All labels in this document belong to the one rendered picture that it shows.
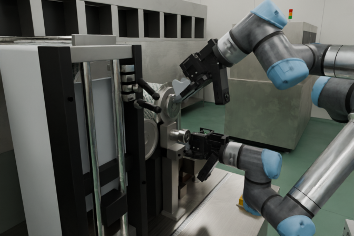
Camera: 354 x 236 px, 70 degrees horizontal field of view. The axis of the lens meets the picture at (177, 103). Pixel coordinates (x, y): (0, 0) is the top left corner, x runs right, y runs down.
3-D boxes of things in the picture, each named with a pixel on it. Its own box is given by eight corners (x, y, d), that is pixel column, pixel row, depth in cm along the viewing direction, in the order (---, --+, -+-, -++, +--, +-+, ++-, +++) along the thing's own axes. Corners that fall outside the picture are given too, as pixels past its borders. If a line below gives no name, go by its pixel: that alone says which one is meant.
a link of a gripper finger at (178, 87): (166, 88, 77) (187, 70, 72) (176, 105, 76) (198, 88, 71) (159, 90, 74) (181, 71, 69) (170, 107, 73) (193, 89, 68)
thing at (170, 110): (168, 122, 76) (165, 99, 73) (163, 121, 77) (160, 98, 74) (182, 112, 82) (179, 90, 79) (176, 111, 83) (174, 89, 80)
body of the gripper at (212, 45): (190, 64, 75) (220, 37, 68) (207, 88, 74) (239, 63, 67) (176, 67, 69) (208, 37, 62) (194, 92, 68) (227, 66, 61)
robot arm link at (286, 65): (326, 69, 55) (298, 31, 59) (300, 73, 49) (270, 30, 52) (297, 88, 61) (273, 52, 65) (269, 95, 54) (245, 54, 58)
